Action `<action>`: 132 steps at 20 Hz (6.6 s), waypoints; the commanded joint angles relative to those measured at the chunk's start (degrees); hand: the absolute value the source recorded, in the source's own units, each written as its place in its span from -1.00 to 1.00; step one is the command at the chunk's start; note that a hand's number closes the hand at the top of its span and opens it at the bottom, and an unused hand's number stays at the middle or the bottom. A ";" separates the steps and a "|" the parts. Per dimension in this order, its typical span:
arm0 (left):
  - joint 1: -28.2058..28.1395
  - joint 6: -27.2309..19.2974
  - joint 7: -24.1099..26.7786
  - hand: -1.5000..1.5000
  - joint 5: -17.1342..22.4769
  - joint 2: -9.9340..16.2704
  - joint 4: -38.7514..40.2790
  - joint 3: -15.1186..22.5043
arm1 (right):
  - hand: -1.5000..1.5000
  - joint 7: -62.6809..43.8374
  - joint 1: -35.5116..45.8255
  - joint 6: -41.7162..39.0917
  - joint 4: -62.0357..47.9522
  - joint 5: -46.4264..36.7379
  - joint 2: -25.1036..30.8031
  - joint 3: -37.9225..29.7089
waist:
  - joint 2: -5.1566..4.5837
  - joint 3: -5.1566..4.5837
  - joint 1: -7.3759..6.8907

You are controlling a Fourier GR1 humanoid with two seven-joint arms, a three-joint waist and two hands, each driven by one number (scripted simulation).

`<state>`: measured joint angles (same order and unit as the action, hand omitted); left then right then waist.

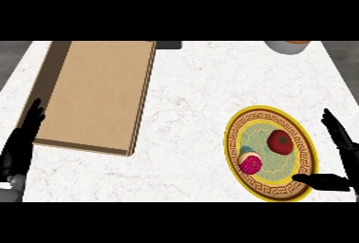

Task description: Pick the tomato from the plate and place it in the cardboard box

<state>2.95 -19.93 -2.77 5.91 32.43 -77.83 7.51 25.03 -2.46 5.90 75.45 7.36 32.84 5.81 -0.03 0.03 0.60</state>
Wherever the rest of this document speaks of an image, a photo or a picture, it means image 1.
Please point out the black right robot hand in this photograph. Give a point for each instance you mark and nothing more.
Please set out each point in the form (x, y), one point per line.
(338, 182)

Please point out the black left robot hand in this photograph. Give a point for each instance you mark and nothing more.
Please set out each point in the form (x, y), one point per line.
(18, 142)

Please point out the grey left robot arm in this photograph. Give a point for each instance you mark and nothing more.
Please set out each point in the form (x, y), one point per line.
(12, 191)

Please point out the yellow patterned plate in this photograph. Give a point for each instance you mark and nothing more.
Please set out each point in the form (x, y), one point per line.
(269, 185)

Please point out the red tomato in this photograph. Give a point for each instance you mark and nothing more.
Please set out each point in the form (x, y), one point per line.
(279, 142)

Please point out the brown cardboard box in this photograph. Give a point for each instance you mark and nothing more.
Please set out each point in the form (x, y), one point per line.
(96, 95)

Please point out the pink frosted cupcake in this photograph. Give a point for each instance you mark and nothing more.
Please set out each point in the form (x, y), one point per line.
(250, 163)

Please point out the grey bowl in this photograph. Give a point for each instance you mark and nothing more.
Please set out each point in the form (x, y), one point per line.
(288, 47)

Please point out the dark grey flat object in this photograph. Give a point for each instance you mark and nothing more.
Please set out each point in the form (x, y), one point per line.
(168, 45)

